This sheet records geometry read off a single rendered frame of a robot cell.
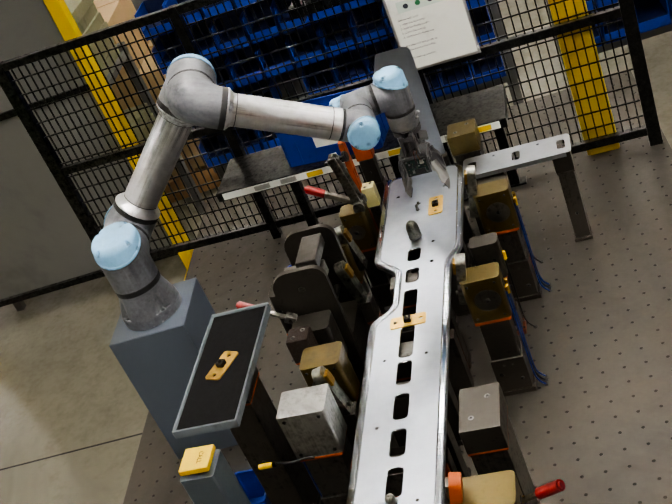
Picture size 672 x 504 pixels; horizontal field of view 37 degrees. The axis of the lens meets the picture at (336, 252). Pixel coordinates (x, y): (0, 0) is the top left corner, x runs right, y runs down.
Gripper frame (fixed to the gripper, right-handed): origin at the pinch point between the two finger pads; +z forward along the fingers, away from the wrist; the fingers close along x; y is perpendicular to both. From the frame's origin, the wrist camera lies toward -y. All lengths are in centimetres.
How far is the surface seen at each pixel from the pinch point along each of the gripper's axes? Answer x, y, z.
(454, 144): 5.7, -23.6, 2.2
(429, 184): -2.1, -11.7, 5.8
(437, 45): 5, -55, -14
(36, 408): -213, -80, 109
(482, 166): 12.6, -14.1, 5.6
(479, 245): 11.4, 21.4, 6.0
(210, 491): -37, 99, -6
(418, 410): -1, 76, 4
